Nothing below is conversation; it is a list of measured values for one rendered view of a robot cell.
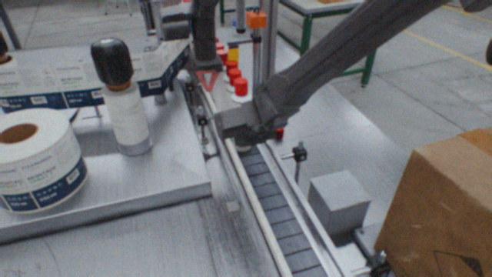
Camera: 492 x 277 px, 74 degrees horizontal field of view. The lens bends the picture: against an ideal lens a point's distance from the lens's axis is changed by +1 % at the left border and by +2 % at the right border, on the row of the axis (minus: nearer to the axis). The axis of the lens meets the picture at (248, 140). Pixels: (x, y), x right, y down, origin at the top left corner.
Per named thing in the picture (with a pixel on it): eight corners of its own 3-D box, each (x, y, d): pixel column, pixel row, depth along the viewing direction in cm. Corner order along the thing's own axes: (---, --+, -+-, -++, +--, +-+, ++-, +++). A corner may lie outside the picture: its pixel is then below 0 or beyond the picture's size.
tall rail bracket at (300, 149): (271, 191, 83) (274, 141, 73) (297, 185, 85) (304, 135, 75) (276, 201, 81) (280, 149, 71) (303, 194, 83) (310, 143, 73)
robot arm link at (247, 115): (291, 121, 59) (277, 78, 60) (231, 135, 56) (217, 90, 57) (273, 138, 70) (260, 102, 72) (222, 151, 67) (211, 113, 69)
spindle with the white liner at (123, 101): (118, 139, 93) (86, 35, 74) (151, 133, 95) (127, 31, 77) (118, 158, 86) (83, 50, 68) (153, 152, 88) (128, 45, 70)
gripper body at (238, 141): (228, 121, 77) (234, 110, 70) (268, 115, 79) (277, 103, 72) (234, 147, 75) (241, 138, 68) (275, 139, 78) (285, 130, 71)
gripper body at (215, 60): (197, 73, 79) (194, 43, 74) (190, 57, 87) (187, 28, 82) (224, 69, 80) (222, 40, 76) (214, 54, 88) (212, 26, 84)
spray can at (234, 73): (226, 132, 95) (223, 68, 83) (243, 129, 96) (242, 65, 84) (231, 143, 91) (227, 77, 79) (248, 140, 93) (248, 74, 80)
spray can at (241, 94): (231, 143, 91) (227, 77, 79) (248, 140, 93) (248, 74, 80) (235, 155, 87) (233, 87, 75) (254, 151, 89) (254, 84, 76)
